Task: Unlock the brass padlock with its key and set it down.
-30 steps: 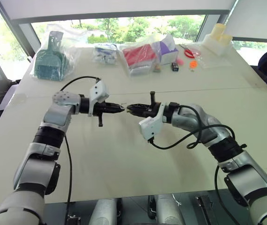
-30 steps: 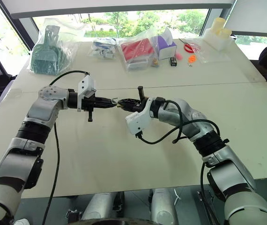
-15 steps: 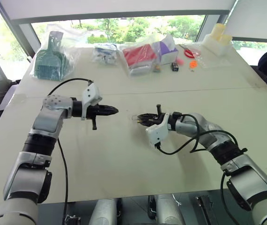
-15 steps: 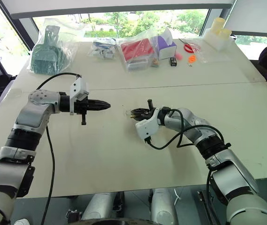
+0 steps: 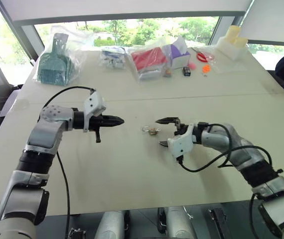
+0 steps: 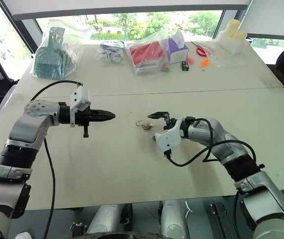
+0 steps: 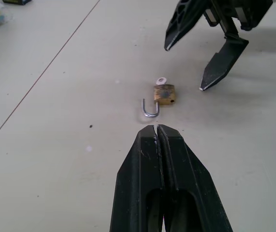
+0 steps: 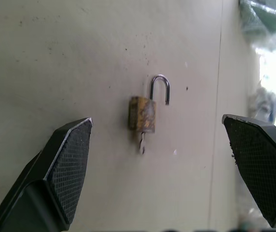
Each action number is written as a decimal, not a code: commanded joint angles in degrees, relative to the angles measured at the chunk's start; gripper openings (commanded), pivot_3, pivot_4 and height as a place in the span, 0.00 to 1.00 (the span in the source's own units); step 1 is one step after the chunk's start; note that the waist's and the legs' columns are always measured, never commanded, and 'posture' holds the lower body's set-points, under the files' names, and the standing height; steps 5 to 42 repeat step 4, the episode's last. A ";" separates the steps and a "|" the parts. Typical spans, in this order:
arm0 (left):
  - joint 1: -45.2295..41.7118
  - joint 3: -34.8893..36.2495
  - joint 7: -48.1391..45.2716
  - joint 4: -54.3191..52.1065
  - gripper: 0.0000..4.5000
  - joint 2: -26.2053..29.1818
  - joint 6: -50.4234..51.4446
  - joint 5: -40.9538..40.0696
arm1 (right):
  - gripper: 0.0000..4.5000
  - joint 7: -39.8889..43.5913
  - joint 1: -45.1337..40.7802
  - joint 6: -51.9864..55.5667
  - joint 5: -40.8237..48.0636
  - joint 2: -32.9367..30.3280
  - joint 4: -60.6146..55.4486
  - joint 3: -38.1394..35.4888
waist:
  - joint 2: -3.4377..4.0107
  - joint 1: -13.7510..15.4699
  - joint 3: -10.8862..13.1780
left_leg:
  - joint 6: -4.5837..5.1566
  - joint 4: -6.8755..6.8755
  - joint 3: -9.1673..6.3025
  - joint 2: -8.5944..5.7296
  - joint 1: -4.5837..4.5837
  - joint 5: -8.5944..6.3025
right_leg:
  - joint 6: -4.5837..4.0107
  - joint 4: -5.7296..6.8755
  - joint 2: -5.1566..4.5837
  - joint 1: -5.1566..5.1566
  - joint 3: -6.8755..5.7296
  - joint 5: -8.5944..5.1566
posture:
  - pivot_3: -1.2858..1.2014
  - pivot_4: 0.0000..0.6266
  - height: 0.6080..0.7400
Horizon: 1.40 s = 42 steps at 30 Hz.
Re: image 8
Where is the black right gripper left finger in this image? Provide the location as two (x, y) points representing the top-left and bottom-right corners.
(0, 117), (93, 232)

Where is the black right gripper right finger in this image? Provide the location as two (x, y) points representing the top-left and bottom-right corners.
(221, 114), (276, 229)

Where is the brass padlock with steel shackle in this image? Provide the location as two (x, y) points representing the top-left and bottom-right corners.
(128, 74), (170, 134)

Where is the clear plastic bag with green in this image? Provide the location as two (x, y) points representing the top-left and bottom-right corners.
(238, 0), (276, 126)

